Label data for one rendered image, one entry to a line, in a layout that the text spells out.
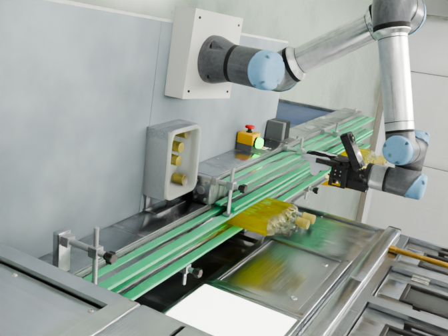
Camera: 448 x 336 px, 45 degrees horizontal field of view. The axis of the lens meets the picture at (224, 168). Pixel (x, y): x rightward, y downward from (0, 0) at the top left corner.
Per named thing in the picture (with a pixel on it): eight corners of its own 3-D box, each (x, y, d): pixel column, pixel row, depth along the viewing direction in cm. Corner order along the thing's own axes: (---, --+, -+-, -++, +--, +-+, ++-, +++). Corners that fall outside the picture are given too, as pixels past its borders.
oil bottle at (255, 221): (219, 221, 194) (273, 239, 185) (220, 206, 193) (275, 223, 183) (226, 216, 199) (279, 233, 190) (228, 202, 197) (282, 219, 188)
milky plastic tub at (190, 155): (143, 195, 172) (166, 203, 168) (147, 126, 165) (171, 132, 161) (175, 183, 187) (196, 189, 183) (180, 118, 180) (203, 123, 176)
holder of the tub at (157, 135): (141, 210, 174) (161, 217, 170) (147, 126, 166) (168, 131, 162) (172, 197, 188) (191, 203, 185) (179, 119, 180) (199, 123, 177)
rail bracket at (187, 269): (159, 278, 168) (195, 293, 162) (160, 258, 166) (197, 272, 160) (166, 273, 172) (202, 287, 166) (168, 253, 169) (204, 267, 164)
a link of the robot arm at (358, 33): (243, 60, 174) (409, -25, 146) (265, 65, 187) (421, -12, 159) (254, 95, 173) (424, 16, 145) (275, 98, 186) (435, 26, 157)
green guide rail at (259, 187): (214, 204, 187) (235, 211, 184) (215, 201, 187) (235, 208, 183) (360, 128, 335) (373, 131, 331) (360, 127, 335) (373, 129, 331)
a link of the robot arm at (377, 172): (385, 169, 155) (391, 163, 162) (369, 165, 157) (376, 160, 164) (379, 194, 157) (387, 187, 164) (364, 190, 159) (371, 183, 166)
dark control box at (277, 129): (264, 137, 244) (281, 141, 241) (266, 119, 242) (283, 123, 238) (272, 134, 251) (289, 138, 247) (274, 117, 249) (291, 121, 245)
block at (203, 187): (190, 201, 186) (207, 206, 183) (193, 174, 184) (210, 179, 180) (196, 198, 189) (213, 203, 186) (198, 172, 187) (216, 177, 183)
